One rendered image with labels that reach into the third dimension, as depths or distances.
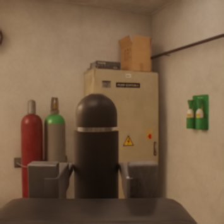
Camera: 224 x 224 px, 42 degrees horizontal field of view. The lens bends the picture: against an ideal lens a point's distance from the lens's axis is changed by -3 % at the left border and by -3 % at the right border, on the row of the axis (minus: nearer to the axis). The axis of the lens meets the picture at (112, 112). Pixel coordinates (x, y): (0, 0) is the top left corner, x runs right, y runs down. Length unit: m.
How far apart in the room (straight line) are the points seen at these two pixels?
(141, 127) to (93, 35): 1.25
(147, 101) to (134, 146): 0.54
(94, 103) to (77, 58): 3.38
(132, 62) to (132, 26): 0.67
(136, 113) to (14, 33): 1.63
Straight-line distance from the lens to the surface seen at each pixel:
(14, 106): 3.34
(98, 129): 0.16
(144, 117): 3.41
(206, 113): 3.05
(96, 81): 3.17
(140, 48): 3.49
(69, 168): 0.16
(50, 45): 3.49
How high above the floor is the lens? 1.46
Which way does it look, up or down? level
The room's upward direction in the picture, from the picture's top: straight up
